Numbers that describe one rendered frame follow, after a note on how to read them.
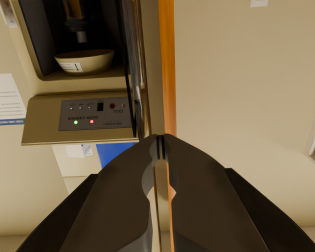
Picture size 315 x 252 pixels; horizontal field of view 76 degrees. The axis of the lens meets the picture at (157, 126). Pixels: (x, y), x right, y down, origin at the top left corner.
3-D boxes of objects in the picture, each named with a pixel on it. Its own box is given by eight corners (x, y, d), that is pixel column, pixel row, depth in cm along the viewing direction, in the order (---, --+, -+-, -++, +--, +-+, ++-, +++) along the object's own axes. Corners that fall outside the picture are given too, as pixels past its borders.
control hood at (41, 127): (145, 89, 56) (148, 121, 61) (32, 96, 57) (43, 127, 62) (142, 104, 46) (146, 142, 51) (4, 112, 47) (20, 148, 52)
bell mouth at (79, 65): (119, 47, 69) (121, 64, 71) (68, 51, 70) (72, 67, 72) (107, 55, 53) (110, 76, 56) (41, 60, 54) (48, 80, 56)
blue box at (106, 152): (137, 123, 60) (140, 148, 64) (104, 125, 61) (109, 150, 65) (133, 141, 51) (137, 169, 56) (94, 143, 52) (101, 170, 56)
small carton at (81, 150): (87, 130, 58) (92, 147, 61) (71, 130, 59) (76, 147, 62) (79, 139, 54) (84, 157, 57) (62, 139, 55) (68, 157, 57)
